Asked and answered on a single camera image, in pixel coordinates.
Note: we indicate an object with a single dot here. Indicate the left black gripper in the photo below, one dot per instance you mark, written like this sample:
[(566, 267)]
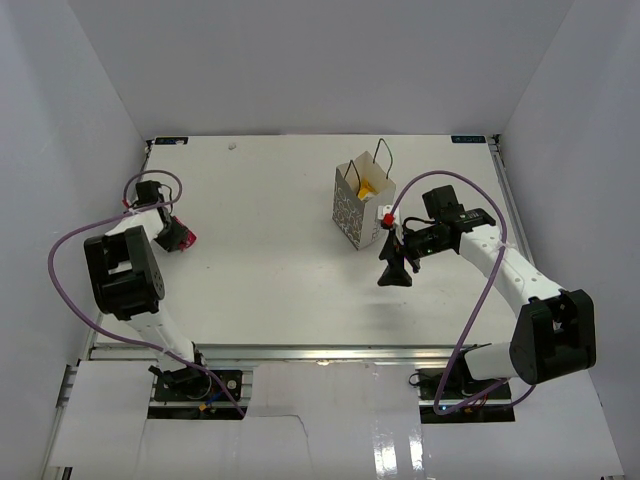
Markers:
[(170, 243)]

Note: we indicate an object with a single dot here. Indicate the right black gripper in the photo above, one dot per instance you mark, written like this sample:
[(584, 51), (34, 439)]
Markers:
[(395, 273)]

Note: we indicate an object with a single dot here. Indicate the yellow snack packet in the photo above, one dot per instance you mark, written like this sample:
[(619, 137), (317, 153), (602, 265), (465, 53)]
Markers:
[(366, 191)]

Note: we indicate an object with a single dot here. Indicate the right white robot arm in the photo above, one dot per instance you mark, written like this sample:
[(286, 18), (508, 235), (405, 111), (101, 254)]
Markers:
[(554, 332)]

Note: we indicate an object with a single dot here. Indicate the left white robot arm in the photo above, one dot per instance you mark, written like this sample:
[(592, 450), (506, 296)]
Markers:
[(127, 284)]

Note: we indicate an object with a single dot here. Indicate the paper coffee bag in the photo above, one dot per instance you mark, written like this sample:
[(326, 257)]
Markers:
[(356, 219)]

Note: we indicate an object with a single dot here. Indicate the left blue table label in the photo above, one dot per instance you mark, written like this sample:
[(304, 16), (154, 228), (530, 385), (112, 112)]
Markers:
[(171, 141)]

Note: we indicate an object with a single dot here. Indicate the blue table label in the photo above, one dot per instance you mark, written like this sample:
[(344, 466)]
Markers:
[(171, 141), (468, 139)]

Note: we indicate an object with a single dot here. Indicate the right blue table label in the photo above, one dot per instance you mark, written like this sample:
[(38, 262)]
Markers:
[(468, 139)]

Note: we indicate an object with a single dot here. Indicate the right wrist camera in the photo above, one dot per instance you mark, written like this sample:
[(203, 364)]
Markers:
[(389, 219)]

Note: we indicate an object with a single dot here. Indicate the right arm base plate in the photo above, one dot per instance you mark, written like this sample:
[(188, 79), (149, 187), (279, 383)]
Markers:
[(494, 407)]

